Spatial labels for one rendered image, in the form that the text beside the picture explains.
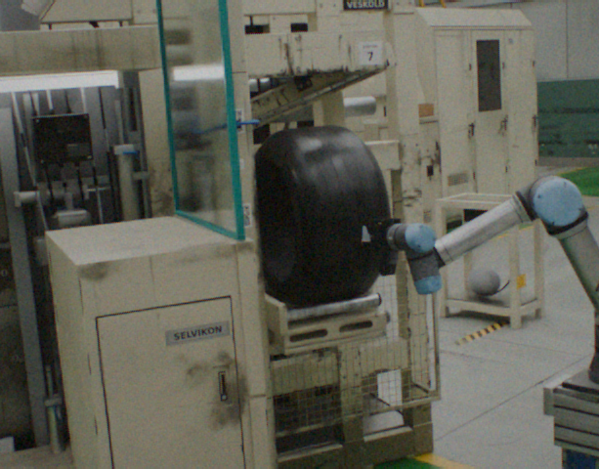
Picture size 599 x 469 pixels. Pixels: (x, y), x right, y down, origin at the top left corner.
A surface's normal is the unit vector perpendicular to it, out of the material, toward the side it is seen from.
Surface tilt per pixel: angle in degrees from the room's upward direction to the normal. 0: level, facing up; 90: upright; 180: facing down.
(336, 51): 90
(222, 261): 90
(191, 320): 90
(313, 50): 90
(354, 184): 65
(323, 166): 52
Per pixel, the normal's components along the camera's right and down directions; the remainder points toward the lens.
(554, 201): -0.17, 0.07
